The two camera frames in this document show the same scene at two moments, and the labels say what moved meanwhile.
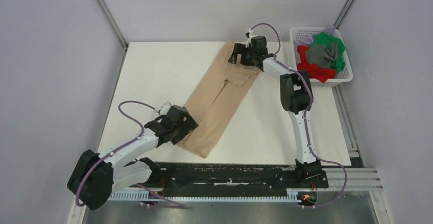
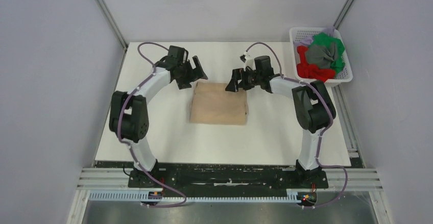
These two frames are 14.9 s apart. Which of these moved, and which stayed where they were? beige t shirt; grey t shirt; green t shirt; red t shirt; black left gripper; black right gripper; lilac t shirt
Moved: black right gripper; beige t shirt; black left gripper
Stayed: green t shirt; grey t shirt; lilac t shirt; red t shirt
